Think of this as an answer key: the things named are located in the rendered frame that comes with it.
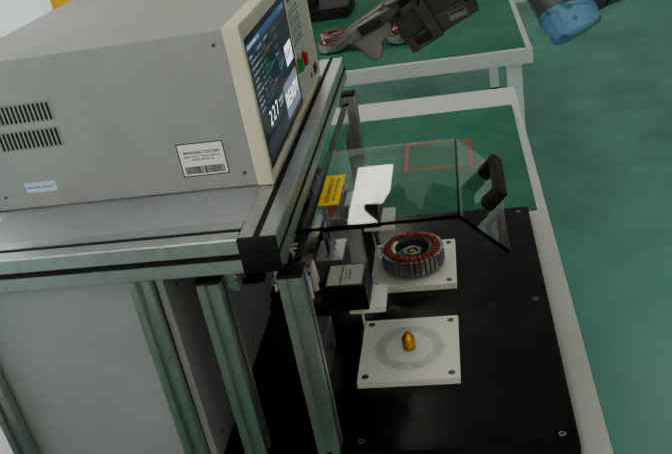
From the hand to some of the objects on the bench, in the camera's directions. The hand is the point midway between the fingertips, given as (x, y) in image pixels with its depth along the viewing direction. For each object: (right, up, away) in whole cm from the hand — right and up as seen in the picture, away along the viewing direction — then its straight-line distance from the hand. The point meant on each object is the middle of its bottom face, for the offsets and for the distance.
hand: (341, 38), depth 115 cm
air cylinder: (-4, -50, +3) cm, 50 cm away
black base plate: (+11, -45, +12) cm, 48 cm away
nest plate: (+11, -48, +1) cm, 49 cm away
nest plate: (+14, -37, +22) cm, 45 cm away
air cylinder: (-1, -38, +24) cm, 46 cm away
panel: (-13, -45, +16) cm, 49 cm away
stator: (+13, -36, +21) cm, 44 cm away
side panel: (-31, -63, -9) cm, 71 cm away
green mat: (-2, -17, +73) cm, 75 cm away
